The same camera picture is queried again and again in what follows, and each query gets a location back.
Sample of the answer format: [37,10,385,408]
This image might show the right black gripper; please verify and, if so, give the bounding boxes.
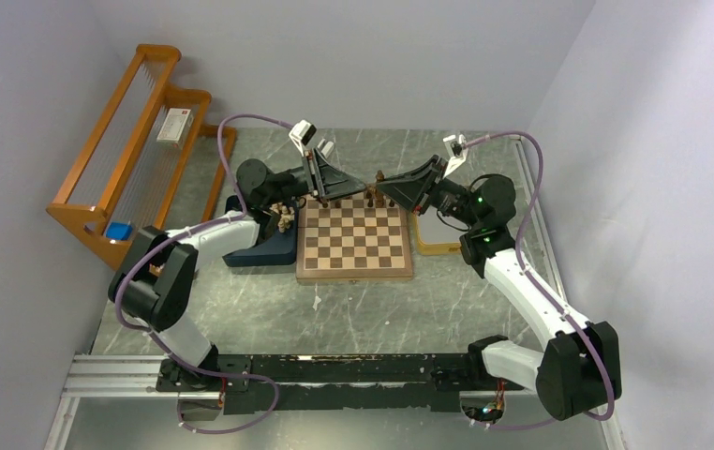
[376,155,481,229]

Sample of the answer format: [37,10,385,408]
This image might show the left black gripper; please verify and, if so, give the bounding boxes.
[264,147,367,206]

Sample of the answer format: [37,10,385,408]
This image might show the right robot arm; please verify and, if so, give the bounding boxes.
[376,156,622,421]

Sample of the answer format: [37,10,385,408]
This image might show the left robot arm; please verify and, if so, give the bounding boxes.
[108,149,366,390]

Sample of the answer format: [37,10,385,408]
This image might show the light wooden chess pieces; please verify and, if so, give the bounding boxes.
[270,202,296,233]

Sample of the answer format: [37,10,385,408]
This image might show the wooden chess board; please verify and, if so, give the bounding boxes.
[296,193,413,284]

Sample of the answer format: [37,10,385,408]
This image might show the white plastic clip device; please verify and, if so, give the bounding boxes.
[317,139,335,158]

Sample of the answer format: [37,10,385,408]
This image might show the yellow metal tin tray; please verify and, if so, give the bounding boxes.
[411,208,464,256]

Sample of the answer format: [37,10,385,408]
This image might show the blue plastic tray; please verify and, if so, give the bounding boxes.
[222,202,299,267]

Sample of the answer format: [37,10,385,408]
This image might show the white red small box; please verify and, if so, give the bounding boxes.
[156,108,194,146]

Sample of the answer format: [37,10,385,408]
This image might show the orange wooden rack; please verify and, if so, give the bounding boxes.
[46,44,217,269]

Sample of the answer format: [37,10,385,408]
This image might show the blue small box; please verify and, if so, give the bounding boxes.
[105,221,133,241]

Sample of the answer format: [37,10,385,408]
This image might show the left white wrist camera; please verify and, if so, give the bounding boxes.
[289,120,317,158]

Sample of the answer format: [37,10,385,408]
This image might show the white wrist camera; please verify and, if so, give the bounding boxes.
[289,120,317,158]
[442,134,468,178]

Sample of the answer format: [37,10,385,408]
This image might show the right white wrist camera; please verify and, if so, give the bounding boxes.
[442,134,468,178]

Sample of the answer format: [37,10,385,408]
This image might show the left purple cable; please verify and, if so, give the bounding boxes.
[113,113,296,436]

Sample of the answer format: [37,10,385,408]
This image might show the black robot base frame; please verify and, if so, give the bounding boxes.
[155,353,520,415]

